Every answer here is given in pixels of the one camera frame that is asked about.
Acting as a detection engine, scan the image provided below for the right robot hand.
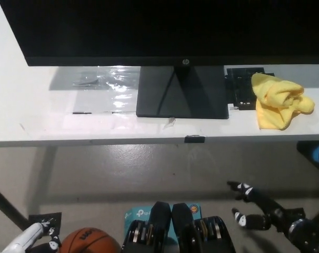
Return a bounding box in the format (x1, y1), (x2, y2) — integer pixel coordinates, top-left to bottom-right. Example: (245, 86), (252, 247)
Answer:
(226, 181), (292, 233)

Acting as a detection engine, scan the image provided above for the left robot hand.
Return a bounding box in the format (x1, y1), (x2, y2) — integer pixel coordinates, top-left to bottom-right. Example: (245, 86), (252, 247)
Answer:
(1, 220), (63, 253)

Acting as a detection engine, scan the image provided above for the yellow microfiber cloth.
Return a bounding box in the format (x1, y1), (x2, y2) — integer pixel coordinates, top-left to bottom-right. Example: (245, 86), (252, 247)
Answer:
(251, 73), (315, 131)

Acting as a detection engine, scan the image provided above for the left black robot body block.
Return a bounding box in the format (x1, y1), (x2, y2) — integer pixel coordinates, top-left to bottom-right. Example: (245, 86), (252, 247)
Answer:
(121, 201), (173, 253)

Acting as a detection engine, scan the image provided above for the black HP monitor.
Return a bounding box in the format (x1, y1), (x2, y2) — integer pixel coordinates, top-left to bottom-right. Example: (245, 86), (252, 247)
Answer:
(0, 0), (319, 120)

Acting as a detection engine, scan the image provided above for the black floor tape square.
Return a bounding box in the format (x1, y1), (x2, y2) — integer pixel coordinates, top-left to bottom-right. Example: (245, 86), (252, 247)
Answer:
(27, 212), (62, 238)
(291, 207), (306, 220)

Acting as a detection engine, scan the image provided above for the black diagonal pole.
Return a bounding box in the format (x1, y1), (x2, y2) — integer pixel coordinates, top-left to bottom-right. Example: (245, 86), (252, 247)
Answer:
(0, 181), (31, 230)

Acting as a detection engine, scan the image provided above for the orange basketball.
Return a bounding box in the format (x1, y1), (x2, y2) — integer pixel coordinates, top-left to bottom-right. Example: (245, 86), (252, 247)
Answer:
(61, 228), (121, 253)

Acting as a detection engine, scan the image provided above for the small black table clip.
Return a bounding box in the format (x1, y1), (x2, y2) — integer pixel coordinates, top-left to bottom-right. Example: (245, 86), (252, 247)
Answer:
(184, 134), (205, 144)

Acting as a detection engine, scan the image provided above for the teal tp-link box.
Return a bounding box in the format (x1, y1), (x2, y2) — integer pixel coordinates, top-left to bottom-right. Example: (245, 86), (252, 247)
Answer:
(123, 202), (202, 243)

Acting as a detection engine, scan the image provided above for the small clear tape scrap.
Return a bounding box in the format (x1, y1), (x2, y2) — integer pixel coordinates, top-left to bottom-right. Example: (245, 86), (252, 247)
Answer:
(163, 117), (177, 130)

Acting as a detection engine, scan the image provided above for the clear plastic film sheet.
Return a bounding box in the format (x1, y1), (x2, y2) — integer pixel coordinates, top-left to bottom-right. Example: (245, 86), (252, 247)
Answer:
(48, 65), (139, 114)

